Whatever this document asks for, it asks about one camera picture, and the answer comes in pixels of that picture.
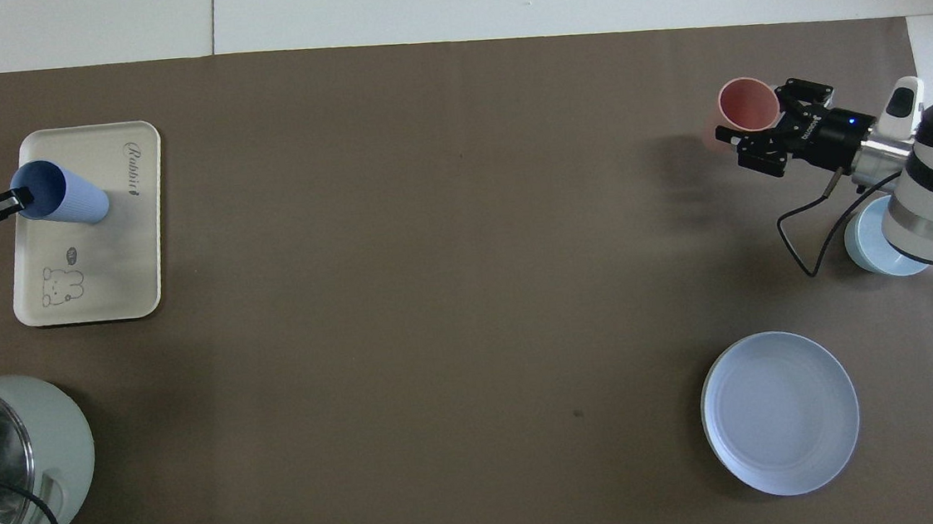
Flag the lavender blue plate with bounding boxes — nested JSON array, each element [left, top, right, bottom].
[[695, 325, 867, 503]]

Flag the brown paper table mat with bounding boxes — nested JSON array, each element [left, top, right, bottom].
[[0, 0, 933, 524]]

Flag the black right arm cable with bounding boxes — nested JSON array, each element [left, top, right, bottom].
[[774, 164, 909, 282]]

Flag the pink cup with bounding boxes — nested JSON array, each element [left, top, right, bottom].
[[711, 75, 783, 143]]

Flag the light blue bowl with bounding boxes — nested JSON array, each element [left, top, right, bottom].
[[840, 193, 932, 281]]

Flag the blue ribbed cup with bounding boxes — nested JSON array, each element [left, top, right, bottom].
[[7, 154, 111, 230]]

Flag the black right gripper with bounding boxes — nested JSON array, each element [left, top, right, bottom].
[[711, 72, 879, 183]]

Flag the cream rabbit print tray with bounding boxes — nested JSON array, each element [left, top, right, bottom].
[[0, 120, 175, 330]]

